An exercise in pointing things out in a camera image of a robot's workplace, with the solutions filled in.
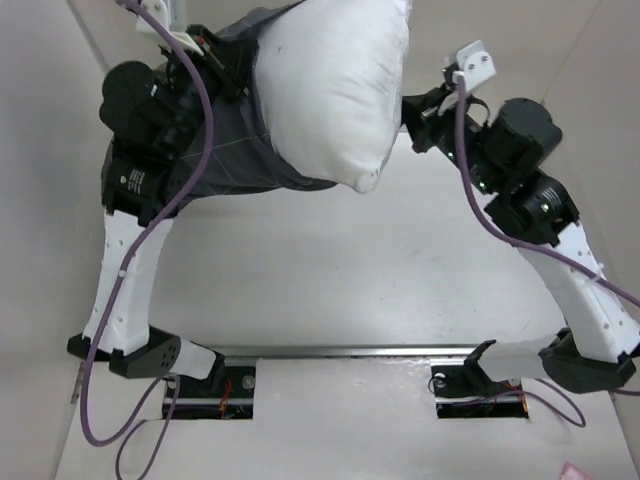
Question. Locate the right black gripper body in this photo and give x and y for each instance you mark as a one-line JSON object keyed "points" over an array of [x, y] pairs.
{"points": [[439, 126]]}

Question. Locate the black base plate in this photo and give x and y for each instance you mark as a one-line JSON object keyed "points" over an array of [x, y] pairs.
{"points": [[464, 393], [232, 399]]}

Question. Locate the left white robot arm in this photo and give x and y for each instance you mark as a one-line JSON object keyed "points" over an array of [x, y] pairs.
{"points": [[119, 331]]}

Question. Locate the aluminium rail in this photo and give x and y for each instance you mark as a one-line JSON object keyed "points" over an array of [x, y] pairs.
{"points": [[346, 352]]}

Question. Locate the dark grey checked pillowcase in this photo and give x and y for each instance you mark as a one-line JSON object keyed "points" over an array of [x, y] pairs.
{"points": [[242, 160]]}

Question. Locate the pink object in corner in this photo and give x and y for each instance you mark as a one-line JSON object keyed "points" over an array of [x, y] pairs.
{"points": [[572, 472]]}

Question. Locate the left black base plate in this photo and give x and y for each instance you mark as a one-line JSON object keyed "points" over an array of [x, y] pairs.
{"points": [[232, 399]]}

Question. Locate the white pillow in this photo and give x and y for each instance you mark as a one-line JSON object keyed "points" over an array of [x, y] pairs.
{"points": [[329, 77]]}

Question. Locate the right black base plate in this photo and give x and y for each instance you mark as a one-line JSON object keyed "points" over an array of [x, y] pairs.
{"points": [[464, 393]]}

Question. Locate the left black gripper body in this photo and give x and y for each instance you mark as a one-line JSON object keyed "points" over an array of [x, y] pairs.
{"points": [[185, 89]]}

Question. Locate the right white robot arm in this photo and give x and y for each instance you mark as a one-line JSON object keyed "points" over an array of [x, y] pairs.
{"points": [[534, 213]]}

